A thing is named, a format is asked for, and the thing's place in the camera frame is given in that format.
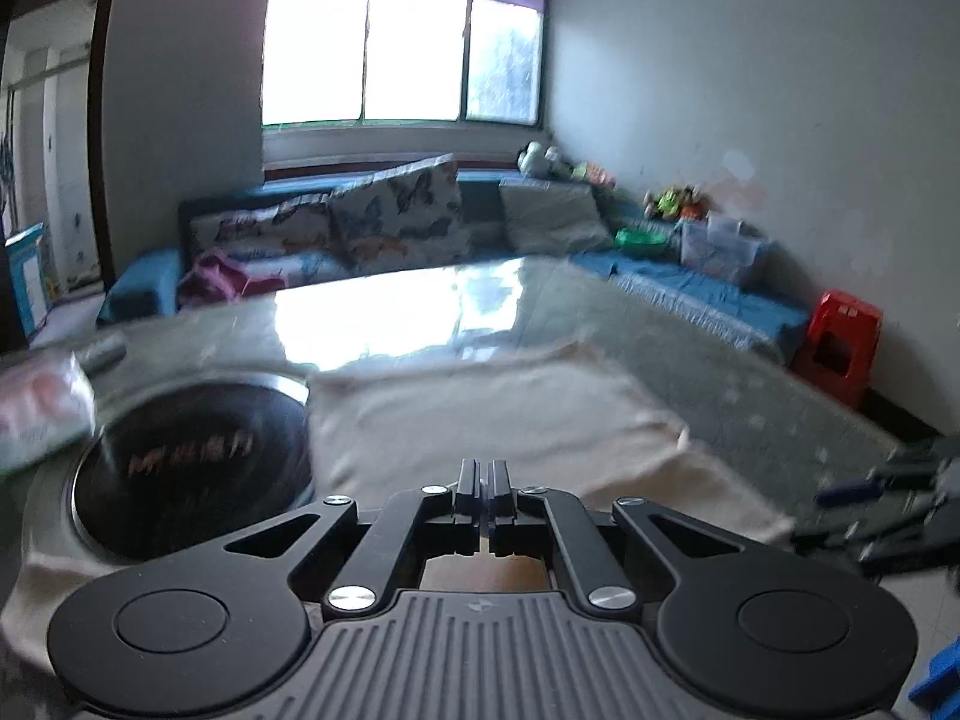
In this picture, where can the blue plastic object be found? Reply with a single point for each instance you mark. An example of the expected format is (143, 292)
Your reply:
(937, 682)

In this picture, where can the group of small plush toys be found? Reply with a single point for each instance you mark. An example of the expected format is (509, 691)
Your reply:
(675, 202)

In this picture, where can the panda plush toy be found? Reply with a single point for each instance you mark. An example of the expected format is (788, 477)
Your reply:
(541, 160)

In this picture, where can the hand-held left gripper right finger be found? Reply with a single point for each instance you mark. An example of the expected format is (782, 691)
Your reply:
(499, 499)

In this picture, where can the cream garment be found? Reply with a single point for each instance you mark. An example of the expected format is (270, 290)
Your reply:
(487, 412)

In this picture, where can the grey remote control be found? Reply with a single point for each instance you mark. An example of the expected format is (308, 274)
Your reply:
(101, 352)

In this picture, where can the orange green plush toy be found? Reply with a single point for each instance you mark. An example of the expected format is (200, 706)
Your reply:
(595, 175)

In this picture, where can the window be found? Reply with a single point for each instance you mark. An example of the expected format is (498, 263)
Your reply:
(405, 52)

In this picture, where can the clear plastic storage box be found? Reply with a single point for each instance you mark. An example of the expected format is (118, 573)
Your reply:
(720, 251)

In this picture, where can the round black induction cooktop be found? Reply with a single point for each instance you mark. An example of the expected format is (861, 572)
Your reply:
(187, 465)

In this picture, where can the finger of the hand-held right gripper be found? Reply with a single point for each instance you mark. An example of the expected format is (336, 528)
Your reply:
(825, 536)
(847, 495)

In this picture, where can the pink garment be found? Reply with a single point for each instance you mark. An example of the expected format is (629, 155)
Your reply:
(214, 277)

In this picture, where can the large butterfly print cushion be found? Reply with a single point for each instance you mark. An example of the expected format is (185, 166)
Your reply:
(397, 214)

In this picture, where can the blue sofa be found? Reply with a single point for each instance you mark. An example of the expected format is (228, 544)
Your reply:
(142, 285)

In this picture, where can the grey cushion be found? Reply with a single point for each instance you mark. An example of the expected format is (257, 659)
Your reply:
(551, 217)

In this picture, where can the green plastic bowl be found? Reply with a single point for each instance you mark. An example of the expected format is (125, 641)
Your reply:
(641, 238)

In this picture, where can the red plastic stool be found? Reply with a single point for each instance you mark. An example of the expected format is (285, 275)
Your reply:
(840, 345)

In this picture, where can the brown door frame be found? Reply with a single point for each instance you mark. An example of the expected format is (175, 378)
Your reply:
(105, 127)

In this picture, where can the pink tissue packet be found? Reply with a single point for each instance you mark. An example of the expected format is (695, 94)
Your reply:
(37, 412)

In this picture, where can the blue blanket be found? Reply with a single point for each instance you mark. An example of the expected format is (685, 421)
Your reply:
(712, 300)

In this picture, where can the long butterfly print cushion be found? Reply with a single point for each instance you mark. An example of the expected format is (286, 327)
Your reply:
(262, 232)

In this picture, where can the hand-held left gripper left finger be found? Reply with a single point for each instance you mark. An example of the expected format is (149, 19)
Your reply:
(469, 499)

